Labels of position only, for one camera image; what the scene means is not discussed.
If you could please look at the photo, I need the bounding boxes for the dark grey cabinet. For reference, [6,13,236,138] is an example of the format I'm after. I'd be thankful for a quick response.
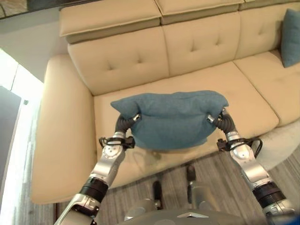
[0,85,23,183]

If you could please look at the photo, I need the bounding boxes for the cream leather sofa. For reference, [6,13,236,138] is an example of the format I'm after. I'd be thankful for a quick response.
[30,0,300,206]

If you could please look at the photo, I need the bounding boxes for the large teal fabric cushion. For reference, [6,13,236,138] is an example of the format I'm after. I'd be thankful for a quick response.
[110,90,230,151]

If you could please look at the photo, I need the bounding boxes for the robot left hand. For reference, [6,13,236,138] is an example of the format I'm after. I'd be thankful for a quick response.
[114,112,142,138]

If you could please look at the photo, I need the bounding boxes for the silver robot right leg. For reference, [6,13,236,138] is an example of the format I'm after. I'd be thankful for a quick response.
[186,165,221,210]

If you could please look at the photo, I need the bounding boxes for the silver robot left leg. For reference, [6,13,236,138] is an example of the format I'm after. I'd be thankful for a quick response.
[123,180,164,222]

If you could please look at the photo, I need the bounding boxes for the grey robot torso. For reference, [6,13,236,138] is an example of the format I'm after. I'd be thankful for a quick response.
[90,208,268,225]

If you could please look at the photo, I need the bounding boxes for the teal cushion with seam edge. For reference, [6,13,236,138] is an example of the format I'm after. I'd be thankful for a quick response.
[280,8,300,68]

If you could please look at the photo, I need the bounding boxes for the silver robot leg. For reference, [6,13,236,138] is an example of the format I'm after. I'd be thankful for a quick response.
[123,180,164,222]
[186,165,221,210]

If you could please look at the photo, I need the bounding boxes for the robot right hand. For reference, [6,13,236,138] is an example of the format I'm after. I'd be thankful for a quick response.
[207,108,237,136]

